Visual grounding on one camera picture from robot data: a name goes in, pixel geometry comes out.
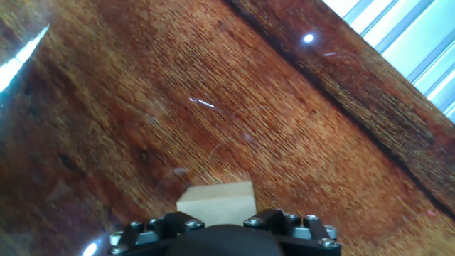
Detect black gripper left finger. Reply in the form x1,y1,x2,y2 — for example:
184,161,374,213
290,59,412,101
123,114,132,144
108,211,205,256

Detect small beige wooden block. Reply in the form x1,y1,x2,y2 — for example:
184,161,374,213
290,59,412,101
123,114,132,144
176,181,257,228

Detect glossy reddish wooden board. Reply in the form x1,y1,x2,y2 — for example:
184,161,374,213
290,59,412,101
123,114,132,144
0,0,455,256

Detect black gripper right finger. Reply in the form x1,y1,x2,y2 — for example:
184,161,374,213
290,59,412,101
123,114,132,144
243,208,342,256

